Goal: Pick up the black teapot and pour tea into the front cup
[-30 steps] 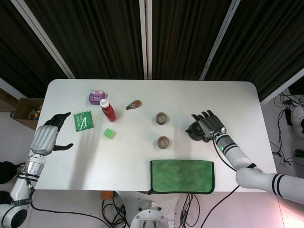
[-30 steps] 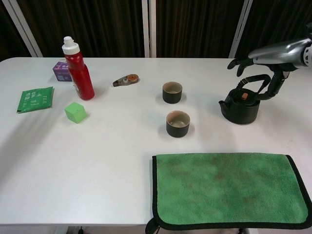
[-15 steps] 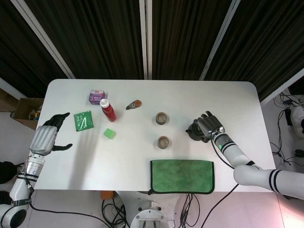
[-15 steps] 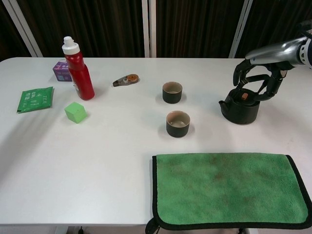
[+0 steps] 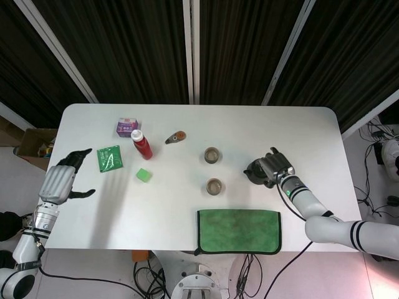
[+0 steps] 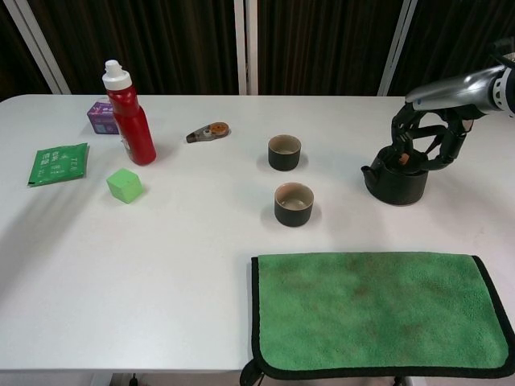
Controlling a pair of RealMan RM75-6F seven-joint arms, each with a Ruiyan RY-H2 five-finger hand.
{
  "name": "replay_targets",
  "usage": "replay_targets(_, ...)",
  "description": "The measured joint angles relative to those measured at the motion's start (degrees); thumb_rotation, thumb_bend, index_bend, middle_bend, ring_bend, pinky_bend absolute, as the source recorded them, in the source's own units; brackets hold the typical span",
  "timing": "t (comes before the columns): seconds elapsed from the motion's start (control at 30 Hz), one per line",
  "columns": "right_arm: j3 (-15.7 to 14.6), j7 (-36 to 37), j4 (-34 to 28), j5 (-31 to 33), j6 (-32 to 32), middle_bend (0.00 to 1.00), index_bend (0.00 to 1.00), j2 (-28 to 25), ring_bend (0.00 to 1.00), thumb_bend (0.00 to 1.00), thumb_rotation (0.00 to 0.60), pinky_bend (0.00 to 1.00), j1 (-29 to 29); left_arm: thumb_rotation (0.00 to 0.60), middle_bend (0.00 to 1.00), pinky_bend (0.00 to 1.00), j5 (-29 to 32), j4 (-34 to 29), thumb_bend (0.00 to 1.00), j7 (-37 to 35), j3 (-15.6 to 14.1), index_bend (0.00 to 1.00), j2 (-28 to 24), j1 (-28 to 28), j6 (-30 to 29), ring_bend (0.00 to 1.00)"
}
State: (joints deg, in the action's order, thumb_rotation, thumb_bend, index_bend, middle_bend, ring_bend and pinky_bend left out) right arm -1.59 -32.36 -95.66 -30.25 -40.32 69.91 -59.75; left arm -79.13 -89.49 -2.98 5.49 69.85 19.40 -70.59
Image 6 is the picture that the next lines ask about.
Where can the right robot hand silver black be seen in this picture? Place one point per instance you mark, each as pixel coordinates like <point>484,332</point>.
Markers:
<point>454,90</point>

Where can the black teapot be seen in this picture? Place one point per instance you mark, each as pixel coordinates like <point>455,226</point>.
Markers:
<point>398,189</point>

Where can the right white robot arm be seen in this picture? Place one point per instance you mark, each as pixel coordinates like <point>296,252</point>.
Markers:
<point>509,94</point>

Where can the dark ceramic tea cup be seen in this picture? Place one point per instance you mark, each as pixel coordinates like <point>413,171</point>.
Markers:
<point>283,161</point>
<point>293,217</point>

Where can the black pleated curtain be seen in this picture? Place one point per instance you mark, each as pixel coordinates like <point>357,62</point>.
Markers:
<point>450,36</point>
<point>16,60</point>
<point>322,44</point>
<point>169,44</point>

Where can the green microfiber cloth black trim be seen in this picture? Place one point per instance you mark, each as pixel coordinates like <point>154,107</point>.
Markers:
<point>370,309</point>

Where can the red bottle white cap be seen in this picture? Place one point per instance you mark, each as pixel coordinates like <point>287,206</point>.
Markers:
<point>134,128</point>

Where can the green foam cube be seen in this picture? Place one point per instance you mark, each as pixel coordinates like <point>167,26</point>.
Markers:
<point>124,187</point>

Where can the small purple carton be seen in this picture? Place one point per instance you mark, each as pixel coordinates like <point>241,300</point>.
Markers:
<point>100,120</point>

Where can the green tea sachet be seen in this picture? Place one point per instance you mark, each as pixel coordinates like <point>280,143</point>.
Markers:
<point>56,165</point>

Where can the white slanted frame post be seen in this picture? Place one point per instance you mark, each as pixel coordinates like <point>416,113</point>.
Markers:
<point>60,87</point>
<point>396,48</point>

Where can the white double frame post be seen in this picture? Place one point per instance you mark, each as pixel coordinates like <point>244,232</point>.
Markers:
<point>251,48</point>

